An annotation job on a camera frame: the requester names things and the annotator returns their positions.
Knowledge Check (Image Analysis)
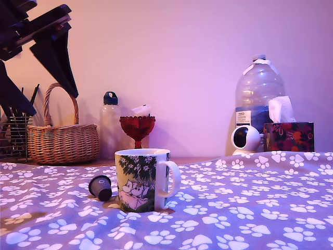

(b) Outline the dark coffee capsule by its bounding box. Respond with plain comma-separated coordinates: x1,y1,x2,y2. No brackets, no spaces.
88,174,113,202

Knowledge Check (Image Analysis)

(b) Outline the clear bottle blue cap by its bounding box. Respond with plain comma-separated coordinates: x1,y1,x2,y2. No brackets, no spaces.
99,91,123,160

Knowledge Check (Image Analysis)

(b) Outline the white packet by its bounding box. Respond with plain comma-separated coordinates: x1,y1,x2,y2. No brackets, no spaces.
131,104,151,117

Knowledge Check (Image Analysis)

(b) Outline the red glass goblet bowl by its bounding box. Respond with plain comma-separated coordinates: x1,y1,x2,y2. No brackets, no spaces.
119,116,157,149

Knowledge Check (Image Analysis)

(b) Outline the illustrated white mug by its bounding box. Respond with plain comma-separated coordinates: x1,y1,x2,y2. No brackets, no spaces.
114,148,182,213

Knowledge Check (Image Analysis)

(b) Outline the large clear water bottle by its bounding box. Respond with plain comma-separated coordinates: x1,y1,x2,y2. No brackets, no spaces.
235,54,286,136

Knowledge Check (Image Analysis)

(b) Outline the white tissue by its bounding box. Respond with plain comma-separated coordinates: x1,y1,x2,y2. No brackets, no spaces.
268,95,297,123

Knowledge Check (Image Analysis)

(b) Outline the paw print cloth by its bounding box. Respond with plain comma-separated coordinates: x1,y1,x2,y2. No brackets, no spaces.
0,151,333,250

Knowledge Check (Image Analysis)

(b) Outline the floral tissue box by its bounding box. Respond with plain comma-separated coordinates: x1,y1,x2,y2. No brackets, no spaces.
263,121,315,153

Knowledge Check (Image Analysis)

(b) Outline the wire utensil holder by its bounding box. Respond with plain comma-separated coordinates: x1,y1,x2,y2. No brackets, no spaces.
0,113,34,164

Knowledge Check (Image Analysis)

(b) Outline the wicker basket with handle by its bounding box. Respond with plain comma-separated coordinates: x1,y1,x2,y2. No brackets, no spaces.
27,82,101,165

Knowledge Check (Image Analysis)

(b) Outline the small white round camera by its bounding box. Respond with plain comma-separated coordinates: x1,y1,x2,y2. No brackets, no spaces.
230,125,262,156

